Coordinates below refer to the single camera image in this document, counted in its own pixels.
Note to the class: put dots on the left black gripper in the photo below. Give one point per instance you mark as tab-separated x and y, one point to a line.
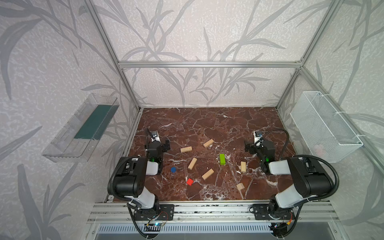
156	144

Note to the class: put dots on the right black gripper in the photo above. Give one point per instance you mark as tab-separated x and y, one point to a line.
256	147

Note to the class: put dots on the wood block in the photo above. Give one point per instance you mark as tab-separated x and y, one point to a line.
206	175
243	167
192	163
208	143
186	149

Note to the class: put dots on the green block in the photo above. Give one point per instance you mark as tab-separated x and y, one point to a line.
222	158

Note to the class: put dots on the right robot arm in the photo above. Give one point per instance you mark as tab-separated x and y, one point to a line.
313	178

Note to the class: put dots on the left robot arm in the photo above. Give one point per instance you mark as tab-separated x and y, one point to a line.
127	182

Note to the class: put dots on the red block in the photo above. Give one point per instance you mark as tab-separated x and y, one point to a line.
190	182

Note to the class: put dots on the small wood cube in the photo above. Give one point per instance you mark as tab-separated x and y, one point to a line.
240	186

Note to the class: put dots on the pink object in basket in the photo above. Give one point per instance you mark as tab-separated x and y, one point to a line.
320	151

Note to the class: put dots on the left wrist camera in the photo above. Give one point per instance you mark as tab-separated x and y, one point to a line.
154	135

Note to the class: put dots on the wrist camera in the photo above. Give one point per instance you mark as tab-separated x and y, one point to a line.
257	137
154	135

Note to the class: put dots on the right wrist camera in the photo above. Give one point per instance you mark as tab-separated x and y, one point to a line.
257	137

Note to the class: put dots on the white wire basket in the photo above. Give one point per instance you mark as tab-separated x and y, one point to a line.
321	124

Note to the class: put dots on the clear plastic wall bin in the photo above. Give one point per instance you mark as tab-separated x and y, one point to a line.
77	140

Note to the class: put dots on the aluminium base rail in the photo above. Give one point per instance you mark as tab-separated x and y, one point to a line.
214	212

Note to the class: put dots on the aluminium cage frame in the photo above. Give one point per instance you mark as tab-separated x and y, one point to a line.
299	66

